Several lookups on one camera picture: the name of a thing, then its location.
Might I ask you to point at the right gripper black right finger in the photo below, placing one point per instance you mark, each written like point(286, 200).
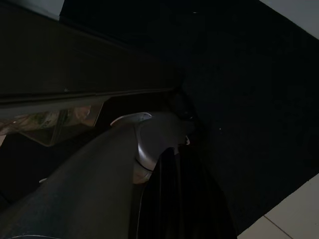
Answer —
point(199, 211)

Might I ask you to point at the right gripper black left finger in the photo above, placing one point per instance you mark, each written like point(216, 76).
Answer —
point(159, 199)

